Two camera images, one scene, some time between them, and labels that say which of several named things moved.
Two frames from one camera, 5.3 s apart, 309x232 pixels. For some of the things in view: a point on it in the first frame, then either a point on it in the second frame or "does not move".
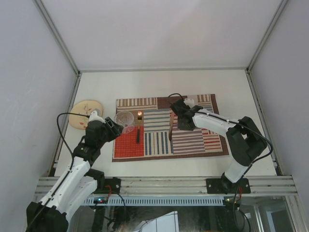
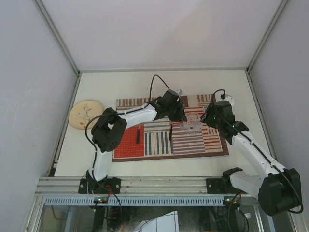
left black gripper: x=115 y=130 → x=181 y=116
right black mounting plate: x=215 y=186 does not move
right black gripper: x=181 y=127 → x=206 y=118
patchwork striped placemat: x=156 y=136 does not move
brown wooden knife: x=171 y=120 does not move
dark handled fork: x=139 y=116 does not move
